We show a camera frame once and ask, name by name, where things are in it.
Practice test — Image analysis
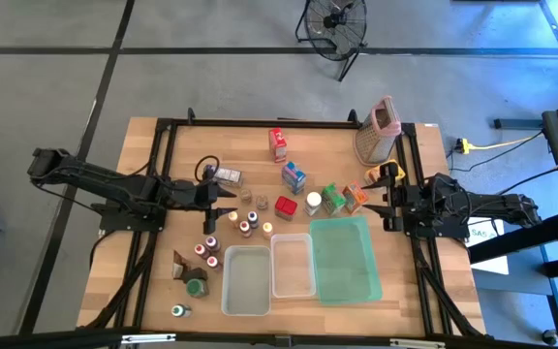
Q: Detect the pink metal box grater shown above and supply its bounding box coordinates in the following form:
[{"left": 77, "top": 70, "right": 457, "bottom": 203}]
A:
[{"left": 354, "top": 95, "right": 403, "bottom": 167}]

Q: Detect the small blue cereal box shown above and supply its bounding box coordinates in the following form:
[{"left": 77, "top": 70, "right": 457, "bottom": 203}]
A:
[{"left": 281, "top": 161, "right": 307, "bottom": 196}]

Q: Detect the white paper sign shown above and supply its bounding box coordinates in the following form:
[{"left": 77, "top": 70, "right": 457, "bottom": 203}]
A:
[{"left": 466, "top": 216, "right": 511, "bottom": 276}]

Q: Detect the red cereal box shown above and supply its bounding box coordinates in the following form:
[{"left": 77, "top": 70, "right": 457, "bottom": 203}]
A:
[{"left": 268, "top": 127, "right": 289, "bottom": 164}]

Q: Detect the black floor fan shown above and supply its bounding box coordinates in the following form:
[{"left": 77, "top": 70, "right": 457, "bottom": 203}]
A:
[{"left": 294, "top": 0, "right": 369, "bottom": 83}]

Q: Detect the clear plastic container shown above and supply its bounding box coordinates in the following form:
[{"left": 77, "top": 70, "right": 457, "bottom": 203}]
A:
[{"left": 269, "top": 233, "right": 318, "bottom": 299}]

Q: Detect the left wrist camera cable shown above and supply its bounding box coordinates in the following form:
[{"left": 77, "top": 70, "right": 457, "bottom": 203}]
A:
[{"left": 194, "top": 154, "right": 222, "bottom": 186}]

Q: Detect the black gantry beam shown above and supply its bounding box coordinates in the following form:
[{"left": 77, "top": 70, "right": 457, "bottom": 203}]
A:
[{"left": 0, "top": 327, "right": 558, "bottom": 349}]

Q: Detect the black metal table frame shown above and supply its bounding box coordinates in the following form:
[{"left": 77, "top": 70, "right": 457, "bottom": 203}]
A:
[{"left": 77, "top": 107, "right": 486, "bottom": 340}]

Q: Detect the grey floor bar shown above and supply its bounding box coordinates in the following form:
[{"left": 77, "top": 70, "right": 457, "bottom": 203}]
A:
[{"left": 493, "top": 117, "right": 545, "bottom": 131}]

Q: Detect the green plastic bin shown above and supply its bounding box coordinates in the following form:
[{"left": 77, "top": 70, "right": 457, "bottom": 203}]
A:
[{"left": 309, "top": 215, "right": 384, "bottom": 306}]

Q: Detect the orange snack packet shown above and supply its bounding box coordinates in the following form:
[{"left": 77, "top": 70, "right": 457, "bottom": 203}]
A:
[{"left": 341, "top": 180, "right": 370, "bottom": 215}]

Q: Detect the green lid jar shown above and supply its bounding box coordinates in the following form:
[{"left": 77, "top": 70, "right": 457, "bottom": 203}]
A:
[{"left": 182, "top": 267, "right": 210, "bottom": 300}]

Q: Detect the green cereal box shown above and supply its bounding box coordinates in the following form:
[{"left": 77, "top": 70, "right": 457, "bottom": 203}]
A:
[{"left": 321, "top": 182, "right": 347, "bottom": 217}]

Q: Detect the yellow extension cord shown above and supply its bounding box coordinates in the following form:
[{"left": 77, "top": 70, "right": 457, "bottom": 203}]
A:
[{"left": 455, "top": 130, "right": 545, "bottom": 156}]

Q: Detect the white lid spice jar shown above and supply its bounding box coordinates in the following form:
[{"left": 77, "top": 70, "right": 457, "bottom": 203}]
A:
[{"left": 303, "top": 191, "right": 324, "bottom": 217}]

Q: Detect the silver beam bracket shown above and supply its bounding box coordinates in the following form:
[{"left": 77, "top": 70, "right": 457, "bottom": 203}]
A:
[
  {"left": 388, "top": 337, "right": 448, "bottom": 349},
  {"left": 120, "top": 333, "right": 177, "bottom": 346}
]

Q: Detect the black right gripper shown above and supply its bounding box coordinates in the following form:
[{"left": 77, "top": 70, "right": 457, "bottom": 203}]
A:
[{"left": 359, "top": 162, "right": 425, "bottom": 233}]

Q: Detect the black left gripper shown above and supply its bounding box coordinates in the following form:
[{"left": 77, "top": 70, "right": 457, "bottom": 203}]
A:
[{"left": 165, "top": 179, "right": 238, "bottom": 237}]

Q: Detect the clear left plastic bin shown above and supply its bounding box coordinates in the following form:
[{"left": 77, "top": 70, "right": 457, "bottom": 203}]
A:
[{"left": 220, "top": 244, "right": 272, "bottom": 317}]

